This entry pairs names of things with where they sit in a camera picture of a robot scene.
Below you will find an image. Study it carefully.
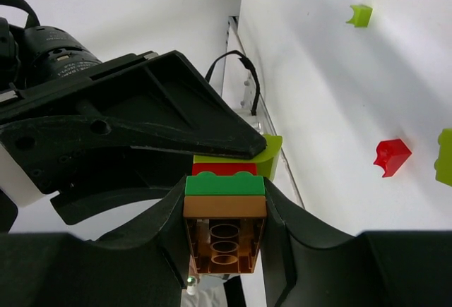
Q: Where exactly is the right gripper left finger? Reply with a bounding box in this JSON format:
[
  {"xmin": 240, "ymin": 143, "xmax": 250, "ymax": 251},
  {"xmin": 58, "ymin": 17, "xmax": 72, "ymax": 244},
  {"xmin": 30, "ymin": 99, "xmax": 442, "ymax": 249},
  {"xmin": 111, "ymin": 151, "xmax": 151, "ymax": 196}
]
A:
[{"xmin": 1, "ymin": 179, "xmax": 188, "ymax": 306}]

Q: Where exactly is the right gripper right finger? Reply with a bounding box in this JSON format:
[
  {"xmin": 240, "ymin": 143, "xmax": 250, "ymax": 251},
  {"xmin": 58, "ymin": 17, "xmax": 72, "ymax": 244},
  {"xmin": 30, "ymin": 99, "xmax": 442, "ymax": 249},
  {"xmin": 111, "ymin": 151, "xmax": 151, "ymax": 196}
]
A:
[{"xmin": 261, "ymin": 181, "xmax": 451, "ymax": 306}]

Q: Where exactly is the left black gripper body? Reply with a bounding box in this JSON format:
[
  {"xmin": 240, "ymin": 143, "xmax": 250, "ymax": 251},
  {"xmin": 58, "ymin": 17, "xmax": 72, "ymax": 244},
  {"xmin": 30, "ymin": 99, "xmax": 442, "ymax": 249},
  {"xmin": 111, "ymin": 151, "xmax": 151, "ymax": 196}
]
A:
[{"xmin": 0, "ymin": 0, "xmax": 156, "ymax": 237}]

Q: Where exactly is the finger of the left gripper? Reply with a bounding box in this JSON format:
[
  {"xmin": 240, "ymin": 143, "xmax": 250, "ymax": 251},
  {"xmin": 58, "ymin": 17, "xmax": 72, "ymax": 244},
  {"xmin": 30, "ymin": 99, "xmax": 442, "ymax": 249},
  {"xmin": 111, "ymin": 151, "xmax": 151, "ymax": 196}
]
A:
[
  {"xmin": 49, "ymin": 144, "xmax": 198, "ymax": 226},
  {"xmin": 1, "ymin": 51, "xmax": 266, "ymax": 159}
]

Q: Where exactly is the red lego brick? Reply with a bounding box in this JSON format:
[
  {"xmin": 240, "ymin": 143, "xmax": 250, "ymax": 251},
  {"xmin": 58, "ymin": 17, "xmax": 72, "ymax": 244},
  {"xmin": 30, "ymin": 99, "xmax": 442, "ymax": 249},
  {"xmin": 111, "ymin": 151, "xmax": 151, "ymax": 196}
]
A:
[{"xmin": 191, "ymin": 163, "xmax": 258, "ymax": 176}]

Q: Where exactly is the lime curved lego piece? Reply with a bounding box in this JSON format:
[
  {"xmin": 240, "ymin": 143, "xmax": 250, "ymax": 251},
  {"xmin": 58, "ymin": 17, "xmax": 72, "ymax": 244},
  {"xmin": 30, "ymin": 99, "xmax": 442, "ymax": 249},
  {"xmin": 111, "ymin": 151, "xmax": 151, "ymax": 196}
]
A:
[{"xmin": 194, "ymin": 134, "xmax": 283, "ymax": 181}]

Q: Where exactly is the small red lego piece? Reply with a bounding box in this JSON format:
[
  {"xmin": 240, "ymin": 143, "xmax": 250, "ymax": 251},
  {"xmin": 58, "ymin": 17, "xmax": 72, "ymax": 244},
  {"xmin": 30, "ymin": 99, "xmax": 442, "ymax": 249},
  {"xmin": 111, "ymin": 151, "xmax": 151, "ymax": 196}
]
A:
[{"xmin": 373, "ymin": 138, "xmax": 412, "ymax": 178}]

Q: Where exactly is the lime lego brick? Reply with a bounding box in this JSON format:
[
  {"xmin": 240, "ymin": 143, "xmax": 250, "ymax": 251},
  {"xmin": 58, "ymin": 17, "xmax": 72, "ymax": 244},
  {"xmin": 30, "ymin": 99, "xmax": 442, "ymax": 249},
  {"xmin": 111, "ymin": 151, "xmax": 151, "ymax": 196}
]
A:
[{"xmin": 434, "ymin": 128, "xmax": 452, "ymax": 186}]

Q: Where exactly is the small lime lego piece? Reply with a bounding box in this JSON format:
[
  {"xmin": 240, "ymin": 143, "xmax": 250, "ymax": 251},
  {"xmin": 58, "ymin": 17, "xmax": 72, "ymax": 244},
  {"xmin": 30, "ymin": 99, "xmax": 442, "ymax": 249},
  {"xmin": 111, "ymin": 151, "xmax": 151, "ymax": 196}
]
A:
[{"xmin": 346, "ymin": 4, "xmax": 373, "ymax": 28}]

